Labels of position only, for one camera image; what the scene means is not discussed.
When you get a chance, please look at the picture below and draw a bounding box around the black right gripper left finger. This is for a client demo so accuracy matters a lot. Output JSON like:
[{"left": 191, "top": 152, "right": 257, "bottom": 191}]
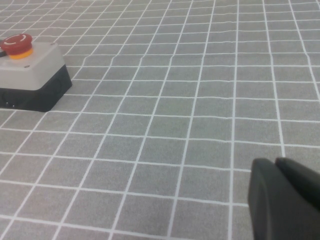
[{"left": 247, "top": 157, "right": 320, "bottom": 240}]

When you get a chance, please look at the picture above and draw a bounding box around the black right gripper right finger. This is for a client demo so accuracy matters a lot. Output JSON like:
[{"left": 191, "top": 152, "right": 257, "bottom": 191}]
[{"left": 274, "top": 156, "right": 320, "bottom": 211}]

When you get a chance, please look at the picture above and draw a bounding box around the grey and black button box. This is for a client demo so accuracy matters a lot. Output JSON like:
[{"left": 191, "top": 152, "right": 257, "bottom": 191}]
[{"left": 0, "top": 41, "right": 73, "bottom": 113}]

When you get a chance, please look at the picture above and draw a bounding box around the red emergency stop button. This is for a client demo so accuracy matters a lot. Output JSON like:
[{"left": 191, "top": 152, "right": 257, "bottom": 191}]
[{"left": 0, "top": 33, "right": 34, "bottom": 60}]

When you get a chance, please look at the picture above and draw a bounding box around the grey white-grid tablecloth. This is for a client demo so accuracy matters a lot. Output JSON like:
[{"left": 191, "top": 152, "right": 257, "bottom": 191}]
[{"left": 0, "top": 0, "right": 320, "bottom": 240}]

